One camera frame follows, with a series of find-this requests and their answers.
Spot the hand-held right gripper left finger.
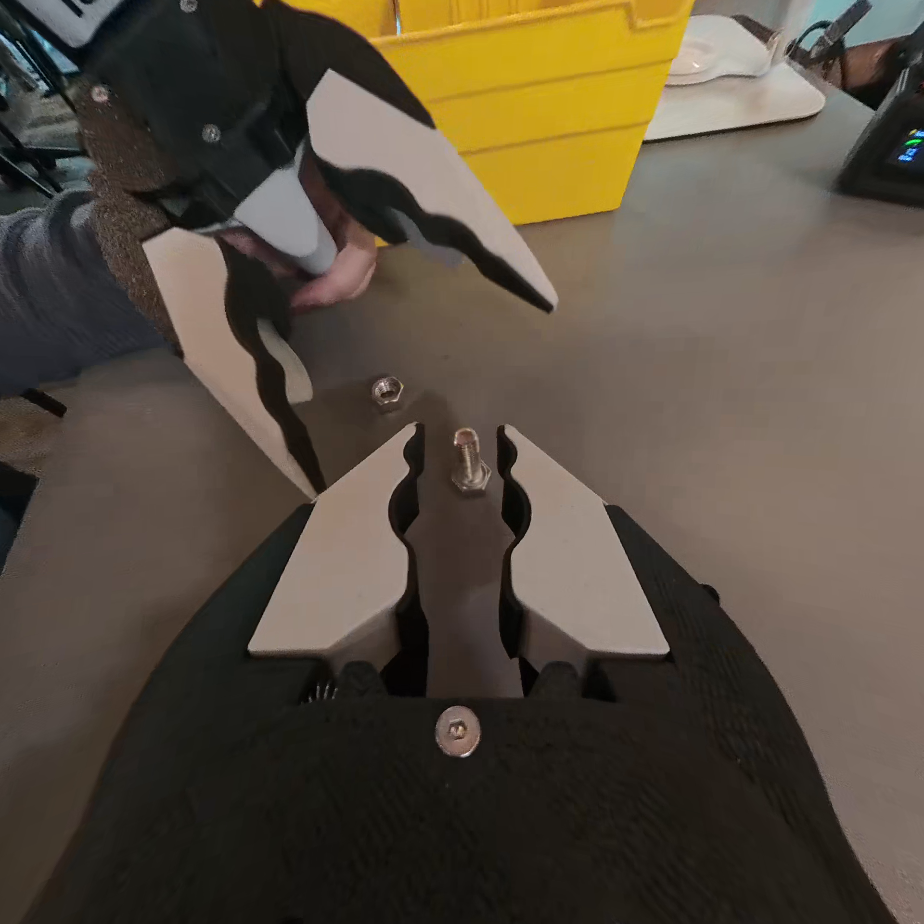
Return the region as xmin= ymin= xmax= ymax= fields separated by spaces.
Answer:
xmin=247 ymin=422 xmax=432 ymax=698

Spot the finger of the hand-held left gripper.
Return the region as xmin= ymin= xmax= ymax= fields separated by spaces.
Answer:
xmin=142 ymin=227 xmax=330 ymax=501
xmin=292 ymin=68 xmax=559 ymax=315

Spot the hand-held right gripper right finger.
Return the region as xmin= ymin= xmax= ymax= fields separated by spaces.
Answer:
xmin=496 ymin=423 xmax=672 ymax=700

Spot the yellow plastic bin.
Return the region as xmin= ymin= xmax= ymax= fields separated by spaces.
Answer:
xmin=278 ymin=0 xmax=697 ymax=227

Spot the steel hex bolt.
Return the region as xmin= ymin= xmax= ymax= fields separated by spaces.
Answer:
xmin=450 ymin=426 xmax=494 ymax=498

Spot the person's left forearm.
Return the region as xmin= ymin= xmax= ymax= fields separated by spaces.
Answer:
xmin=0 ymin=191 xmax=173 ymax=398

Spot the person's left hand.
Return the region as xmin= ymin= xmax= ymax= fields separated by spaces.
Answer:
xmin=289 ymin=217 xmax=378 ymax=311

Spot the wooden board on white stand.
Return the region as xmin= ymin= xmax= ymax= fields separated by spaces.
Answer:
xmin=641 ymin=13 xmax=828 ymax=143

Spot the black device with small screen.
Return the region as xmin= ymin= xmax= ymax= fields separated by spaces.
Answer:
xmin=836 ymin=71 xmax=924 ymax=212

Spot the black clip with cable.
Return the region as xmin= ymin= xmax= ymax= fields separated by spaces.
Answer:
xmin=785 ymin=0 xmax=876 ymax=67

